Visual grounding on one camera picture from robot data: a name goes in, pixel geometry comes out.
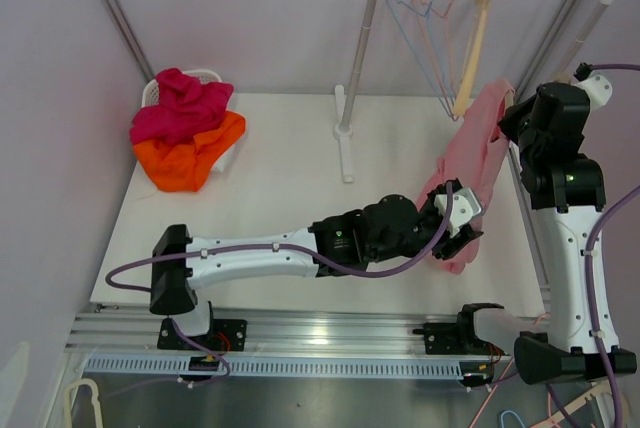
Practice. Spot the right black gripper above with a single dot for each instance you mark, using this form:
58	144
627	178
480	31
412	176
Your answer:
509	123

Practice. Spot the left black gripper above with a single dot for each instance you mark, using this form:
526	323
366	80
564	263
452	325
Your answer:
449	247

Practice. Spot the pink t shirt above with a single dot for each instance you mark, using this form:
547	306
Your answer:
476	152

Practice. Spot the pink wire hanger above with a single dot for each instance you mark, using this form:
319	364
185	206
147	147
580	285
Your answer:
434	23

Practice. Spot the beige plastic hanger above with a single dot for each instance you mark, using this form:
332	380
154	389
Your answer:
564	77
472	57

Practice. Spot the blue wire hanger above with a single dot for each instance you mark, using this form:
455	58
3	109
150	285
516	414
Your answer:
405	19

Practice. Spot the orange t shirt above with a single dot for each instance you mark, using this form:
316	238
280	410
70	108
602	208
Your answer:
186	166

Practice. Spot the red t shirt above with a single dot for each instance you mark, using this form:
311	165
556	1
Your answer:
185	107

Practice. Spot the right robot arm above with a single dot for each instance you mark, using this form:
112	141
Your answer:
567	196

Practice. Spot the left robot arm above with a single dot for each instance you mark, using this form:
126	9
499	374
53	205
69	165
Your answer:
380	240

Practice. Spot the blue hanger on floor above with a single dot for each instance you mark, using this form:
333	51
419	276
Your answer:
507	416

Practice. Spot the beige hanger on floor right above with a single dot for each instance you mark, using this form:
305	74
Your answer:
598	395

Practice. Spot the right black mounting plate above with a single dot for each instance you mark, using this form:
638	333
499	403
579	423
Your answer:
453	338

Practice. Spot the black mounting plate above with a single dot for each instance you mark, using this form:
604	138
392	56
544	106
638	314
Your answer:
453	338
225	335

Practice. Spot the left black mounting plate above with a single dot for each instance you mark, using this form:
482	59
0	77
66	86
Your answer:
225	335

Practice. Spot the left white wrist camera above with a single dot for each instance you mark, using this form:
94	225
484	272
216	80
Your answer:
466	207

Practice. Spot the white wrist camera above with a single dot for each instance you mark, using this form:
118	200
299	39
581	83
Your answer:
597	87
466	207

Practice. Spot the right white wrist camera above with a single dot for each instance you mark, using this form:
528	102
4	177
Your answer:
597	87

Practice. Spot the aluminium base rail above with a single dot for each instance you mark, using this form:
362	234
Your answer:
133	329

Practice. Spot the white slotted cable duct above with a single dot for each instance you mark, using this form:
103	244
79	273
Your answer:
260	366

